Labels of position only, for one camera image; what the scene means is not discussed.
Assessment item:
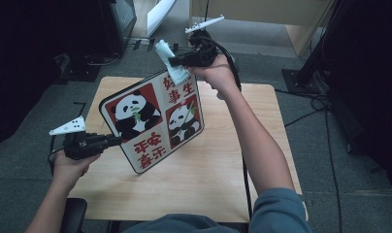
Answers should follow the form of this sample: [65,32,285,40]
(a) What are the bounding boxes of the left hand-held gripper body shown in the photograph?
[49,115,114,161]

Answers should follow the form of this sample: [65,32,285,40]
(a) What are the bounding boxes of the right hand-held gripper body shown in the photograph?
[180,14,226,69]

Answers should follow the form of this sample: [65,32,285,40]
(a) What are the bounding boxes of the panda picture board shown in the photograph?
[98,68,206,175]

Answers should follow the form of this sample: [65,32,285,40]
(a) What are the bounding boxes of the person's left hand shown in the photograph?
[51,150,102,189]

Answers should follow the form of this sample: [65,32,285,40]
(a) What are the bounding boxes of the person's right hand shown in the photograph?
[186,52,241,95]

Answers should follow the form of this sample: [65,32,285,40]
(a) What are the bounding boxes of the black tape corner mark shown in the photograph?
[73,101,88,121]

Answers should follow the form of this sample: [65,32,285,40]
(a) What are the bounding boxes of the white curved panel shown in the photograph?
[147,0,179,38]

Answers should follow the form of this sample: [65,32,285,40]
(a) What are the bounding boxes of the dark monitor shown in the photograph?
[98,0,138,54]

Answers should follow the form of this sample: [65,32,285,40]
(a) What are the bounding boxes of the black chair armrest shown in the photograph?
[59,197,88,233]

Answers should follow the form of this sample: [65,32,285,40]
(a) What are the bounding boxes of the light wooden cabinet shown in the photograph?
[187,0,335,58]

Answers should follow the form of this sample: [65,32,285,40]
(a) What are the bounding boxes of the black metal stand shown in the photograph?
[280,0,348,96]

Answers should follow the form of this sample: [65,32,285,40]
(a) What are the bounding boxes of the person's blue shirt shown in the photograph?
[121,186,313,233]

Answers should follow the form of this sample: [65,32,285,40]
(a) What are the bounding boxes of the left hand-held gripper cable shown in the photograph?
[47,134,68,178]

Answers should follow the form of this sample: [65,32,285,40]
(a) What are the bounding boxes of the hand-held gripper cable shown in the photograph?
[47,134,68,178]
[196,34,254,221]

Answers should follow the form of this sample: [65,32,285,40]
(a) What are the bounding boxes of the right hand-held gripper cable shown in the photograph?
[196,34,254,221]

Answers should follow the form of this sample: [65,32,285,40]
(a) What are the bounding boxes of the thin black cable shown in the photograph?
[84,51,123,68]

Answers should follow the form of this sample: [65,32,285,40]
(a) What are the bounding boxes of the black floor base plate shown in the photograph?
[54,52,103,83]

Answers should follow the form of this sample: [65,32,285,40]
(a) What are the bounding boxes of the looped black floor cable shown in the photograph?
[275,87,330,112]

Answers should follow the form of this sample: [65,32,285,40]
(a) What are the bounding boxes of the short black floor cable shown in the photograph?
[283,106,329,128]

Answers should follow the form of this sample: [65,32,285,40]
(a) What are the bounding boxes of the long black floor cable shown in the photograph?
[323,103,344,233]

